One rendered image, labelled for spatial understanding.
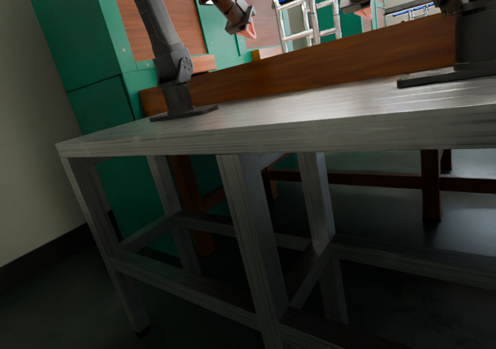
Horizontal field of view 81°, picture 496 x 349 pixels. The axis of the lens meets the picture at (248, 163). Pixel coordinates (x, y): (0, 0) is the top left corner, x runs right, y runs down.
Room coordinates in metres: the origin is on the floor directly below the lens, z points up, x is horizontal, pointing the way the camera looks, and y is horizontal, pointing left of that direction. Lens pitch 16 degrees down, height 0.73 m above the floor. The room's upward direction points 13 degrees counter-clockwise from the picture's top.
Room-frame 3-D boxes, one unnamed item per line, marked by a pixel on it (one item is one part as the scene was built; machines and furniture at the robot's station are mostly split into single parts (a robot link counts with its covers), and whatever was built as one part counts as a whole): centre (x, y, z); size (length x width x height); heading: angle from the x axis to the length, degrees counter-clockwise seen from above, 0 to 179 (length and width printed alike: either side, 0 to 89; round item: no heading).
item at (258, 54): (1.91, -0.28, 0.83); 0.30 x 0.06 x 0.07; 139
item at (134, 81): (1.87, 0.15, 0.42); 1.36 x 0.55 x 0.84; 139
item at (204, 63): (1.39, 0.16, 0.83); 0.30 x 0.06 x 0.07; 139
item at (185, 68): (0.77, 0.13, 0.77); 0.09 x 0.06 x 0.06; 53
